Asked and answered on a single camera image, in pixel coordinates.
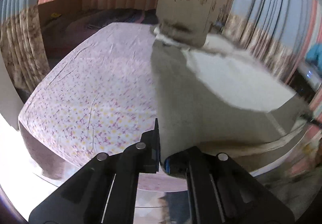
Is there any floral patterned curtain right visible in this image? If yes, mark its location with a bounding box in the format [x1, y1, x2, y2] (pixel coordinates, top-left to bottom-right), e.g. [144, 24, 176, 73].
[221, 12, 305, 84]

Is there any floral patterned curtain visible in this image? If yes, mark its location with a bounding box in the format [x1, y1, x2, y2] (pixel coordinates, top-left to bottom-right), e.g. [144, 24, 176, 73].
[1, 5, 50, 93]
[221, 12, 305, 84]

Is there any floral patterned curtain left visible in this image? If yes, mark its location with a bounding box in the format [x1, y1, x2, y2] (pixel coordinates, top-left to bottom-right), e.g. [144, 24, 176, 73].
[1, 5, 50, 93]

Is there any olive and cream jacket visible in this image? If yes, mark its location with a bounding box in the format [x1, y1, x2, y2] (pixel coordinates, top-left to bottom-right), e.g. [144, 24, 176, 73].
[151, 27, 312, 175]

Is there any small yellow object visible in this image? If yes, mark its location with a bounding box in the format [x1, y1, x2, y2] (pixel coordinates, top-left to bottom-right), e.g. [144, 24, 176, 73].
[50, 12, 62, 19]

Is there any pink floral bed sheet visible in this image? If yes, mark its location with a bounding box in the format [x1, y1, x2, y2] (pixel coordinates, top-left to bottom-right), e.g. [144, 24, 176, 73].
[18, 22, 156, 180]

